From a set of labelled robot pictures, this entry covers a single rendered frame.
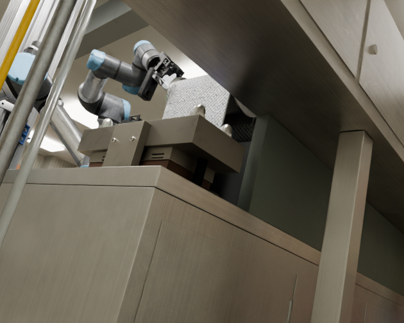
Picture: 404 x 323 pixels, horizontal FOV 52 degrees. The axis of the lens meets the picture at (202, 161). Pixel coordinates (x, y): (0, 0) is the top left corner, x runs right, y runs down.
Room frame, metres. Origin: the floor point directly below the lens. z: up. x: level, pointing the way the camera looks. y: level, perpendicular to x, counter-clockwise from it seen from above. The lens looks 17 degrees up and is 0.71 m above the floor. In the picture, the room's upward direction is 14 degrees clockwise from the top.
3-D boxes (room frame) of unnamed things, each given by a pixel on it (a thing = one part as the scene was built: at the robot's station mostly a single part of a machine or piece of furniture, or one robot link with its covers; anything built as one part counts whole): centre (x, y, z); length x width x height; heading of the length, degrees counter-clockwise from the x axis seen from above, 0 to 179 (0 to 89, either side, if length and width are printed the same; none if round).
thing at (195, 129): (0.92, 0.11, 1.00); 0.40 x 0.16 x 0.06; 46
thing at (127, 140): (0.85, 0.17, 0.96); 0.10 x 0.03 x 0.11; 46
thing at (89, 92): (1.55, 0.51, 1.40); 0.49 x 0.11 x 0.12; 21
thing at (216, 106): (1.03, 0.06, 1.11); 0.23 x 0.01 x 0.18; 46
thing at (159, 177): (1.81, -0.58, 0.88); 2.52 x 0.66 x 0.04; 136
